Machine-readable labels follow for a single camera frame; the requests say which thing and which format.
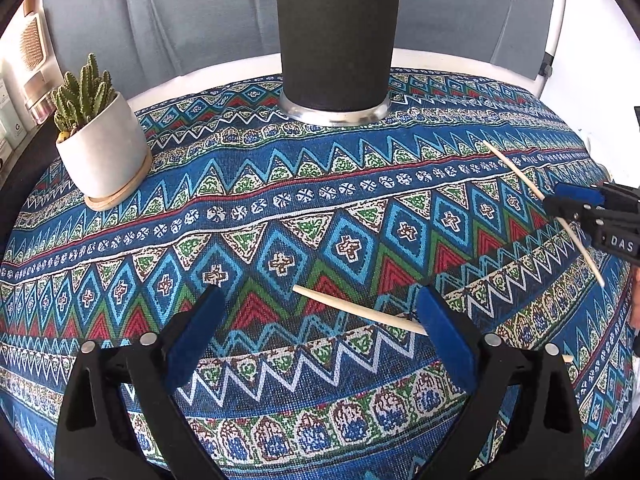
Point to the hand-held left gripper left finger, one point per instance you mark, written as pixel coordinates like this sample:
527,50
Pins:
195,332

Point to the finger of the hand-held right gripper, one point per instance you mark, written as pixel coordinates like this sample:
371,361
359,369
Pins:
577,193
575,211

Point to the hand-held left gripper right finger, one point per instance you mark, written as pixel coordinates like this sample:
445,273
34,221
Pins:
447,340

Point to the single wooden chopstick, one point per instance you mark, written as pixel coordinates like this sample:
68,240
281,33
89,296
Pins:
515,170
360,311

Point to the black metal tumbler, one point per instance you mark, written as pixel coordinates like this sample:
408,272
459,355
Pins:
337,35

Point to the round wooden saucer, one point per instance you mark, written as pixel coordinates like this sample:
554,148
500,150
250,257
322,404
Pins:
125,192

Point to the patterned blue tablecloth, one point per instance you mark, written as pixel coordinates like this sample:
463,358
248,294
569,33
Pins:
300,210

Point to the white ceramic plant pot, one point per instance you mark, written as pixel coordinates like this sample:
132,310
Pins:
107,155

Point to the green cactus plant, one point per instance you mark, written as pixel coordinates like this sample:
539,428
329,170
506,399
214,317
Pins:
82,97

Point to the white box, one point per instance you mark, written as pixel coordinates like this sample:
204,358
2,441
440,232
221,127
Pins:
12,120

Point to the grey upholstered sofa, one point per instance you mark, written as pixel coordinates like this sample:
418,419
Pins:
175,20

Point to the wooden hairbrush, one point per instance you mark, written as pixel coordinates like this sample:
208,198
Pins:
32,42

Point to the white chair frame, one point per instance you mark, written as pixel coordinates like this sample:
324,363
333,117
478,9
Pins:
552,25

